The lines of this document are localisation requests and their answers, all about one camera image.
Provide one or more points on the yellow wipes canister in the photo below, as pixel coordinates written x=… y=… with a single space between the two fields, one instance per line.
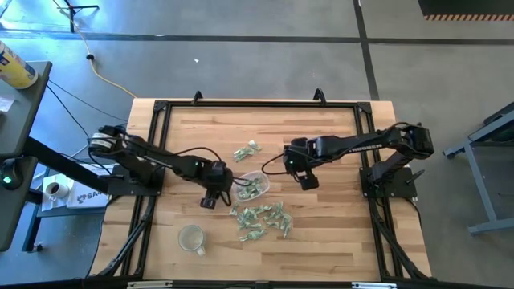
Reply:
x=14 y=68

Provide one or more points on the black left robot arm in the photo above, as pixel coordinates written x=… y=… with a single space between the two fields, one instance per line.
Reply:
x=152 y=158

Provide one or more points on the silver metal bracket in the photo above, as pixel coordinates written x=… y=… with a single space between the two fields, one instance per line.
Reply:
x=373 y=285
x=149 y=284

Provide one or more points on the grey desk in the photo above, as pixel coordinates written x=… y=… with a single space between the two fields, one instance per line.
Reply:
x=20 y=120

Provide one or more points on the clear plastic container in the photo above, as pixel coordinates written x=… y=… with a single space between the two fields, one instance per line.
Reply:
x=261 y=176

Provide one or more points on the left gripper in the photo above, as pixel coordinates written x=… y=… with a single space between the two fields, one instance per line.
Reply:
x=219 y=176

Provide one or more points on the black aluminium table frame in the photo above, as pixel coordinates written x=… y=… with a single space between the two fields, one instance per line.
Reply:
x=261 y=104

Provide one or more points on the white printed booklet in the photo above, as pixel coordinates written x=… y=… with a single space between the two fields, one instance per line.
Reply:
x=88 y=196

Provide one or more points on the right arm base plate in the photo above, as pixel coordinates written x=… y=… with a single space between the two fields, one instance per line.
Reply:
x=401 y=188

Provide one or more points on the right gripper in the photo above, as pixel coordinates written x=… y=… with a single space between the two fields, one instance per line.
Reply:
x=299 y=158

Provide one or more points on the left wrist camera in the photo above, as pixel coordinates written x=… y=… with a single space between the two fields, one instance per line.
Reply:
x=209 y=202

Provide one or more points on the black device green light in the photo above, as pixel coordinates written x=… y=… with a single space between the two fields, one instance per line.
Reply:
x=10 y=174

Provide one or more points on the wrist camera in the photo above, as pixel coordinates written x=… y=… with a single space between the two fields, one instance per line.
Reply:
x=209 y=202
x=309 y=182

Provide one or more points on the black tripod stand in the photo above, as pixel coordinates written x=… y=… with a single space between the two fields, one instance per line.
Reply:
x=72 y=12

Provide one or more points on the grey metal cart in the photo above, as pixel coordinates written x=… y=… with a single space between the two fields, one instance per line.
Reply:
x=482 y=180

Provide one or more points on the white coffee cup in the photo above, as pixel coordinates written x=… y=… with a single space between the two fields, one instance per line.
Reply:
x=56 y=191

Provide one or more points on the black hazard striped mat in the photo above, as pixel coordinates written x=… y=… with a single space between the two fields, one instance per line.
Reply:
x=466 y=8

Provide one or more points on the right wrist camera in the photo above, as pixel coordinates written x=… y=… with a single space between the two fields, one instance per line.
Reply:
x=309 y=182

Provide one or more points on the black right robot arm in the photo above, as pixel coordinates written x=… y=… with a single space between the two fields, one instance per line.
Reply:
x=361 y=142

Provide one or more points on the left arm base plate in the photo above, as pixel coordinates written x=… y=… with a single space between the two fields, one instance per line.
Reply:
x=120 y=186

